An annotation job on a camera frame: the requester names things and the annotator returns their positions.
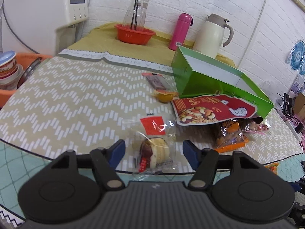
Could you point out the pink snack packet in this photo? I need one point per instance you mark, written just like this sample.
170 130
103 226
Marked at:
261 128

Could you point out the black chopsticks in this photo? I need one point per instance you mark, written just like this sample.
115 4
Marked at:
136 9

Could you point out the orange jelly cup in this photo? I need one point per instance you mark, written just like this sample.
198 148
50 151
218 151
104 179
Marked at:
165 96

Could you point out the beige zigzag table mat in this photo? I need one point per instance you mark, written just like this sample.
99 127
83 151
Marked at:
71 100

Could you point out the orange snack packet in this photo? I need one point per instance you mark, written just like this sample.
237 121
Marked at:
230 136

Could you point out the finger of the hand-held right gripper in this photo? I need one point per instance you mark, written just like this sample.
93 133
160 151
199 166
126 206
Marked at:
299 184

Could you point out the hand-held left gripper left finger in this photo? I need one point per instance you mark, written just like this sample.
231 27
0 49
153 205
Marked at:
118 148

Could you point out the red plastic basket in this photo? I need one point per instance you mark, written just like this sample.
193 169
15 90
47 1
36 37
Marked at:
134 35

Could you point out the pink thermos bottle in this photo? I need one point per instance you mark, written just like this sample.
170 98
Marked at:
180 32

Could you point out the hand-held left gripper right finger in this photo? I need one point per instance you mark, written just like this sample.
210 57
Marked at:
188 148

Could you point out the white power strip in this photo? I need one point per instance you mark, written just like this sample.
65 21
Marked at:
294 126

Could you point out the yellow tablecloth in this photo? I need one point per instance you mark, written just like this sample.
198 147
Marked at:
100 40

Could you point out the white countertop appliance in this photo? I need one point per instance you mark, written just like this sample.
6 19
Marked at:
40 12

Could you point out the cream thermos jug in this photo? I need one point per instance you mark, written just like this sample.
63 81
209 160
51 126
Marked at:
211 37

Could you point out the dark brown snack bar packet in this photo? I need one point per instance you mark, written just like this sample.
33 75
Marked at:
158 81

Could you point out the large blue paper fan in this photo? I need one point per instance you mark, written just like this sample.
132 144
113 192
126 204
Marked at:
296 56

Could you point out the stack of bowls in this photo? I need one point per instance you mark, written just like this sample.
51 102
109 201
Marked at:
8 68

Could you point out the orange plastic basin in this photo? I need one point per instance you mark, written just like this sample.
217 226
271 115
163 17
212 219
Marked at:
7 97

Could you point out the clear pastry packet red label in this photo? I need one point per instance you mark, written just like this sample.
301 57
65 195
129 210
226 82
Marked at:
152 145

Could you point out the red mixed nuts packet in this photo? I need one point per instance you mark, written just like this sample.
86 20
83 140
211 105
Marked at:
202 109

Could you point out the medium blue paper fan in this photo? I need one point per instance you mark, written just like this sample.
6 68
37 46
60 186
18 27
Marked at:
303 68

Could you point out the glass carafe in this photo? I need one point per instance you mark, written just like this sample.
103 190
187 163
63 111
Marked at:
141 12

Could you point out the green cardboard box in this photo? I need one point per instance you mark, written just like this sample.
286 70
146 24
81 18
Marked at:
190 81

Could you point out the metal lid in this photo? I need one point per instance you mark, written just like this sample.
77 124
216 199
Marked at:
29 72

